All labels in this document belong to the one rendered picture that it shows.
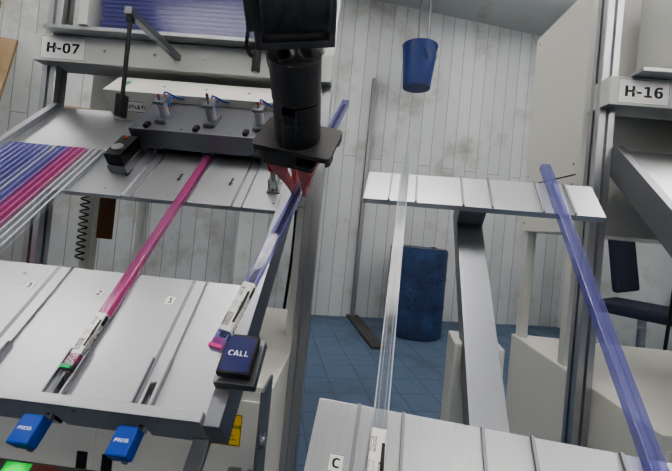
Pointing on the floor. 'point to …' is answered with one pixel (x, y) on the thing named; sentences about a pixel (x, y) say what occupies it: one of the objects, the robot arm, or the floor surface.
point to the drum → (421, 293)
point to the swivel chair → (626, 255)
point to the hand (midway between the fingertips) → (300, 189)
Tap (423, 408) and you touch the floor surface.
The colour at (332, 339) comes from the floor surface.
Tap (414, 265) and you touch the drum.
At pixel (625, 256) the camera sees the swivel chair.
